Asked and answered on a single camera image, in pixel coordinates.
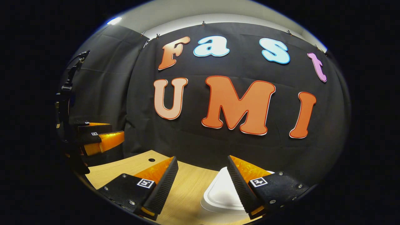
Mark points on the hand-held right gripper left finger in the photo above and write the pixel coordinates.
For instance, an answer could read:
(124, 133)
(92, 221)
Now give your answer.
(162, 187)

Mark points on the white desktop garbage bin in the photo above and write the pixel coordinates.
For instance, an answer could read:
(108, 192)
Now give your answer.
(223, 193)

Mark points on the ceiling light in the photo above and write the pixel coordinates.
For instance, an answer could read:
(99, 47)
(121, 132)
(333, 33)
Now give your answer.
(114, 21)

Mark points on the wooden desktop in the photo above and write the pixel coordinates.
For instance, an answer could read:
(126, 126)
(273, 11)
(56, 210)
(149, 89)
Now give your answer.
(187, 187)

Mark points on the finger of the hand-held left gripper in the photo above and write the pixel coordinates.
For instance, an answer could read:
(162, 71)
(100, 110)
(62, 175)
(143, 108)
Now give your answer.
(109, 140)
(93, 128)

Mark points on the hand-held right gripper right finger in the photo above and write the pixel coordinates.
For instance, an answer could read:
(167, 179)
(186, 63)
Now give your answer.
(242, 187)

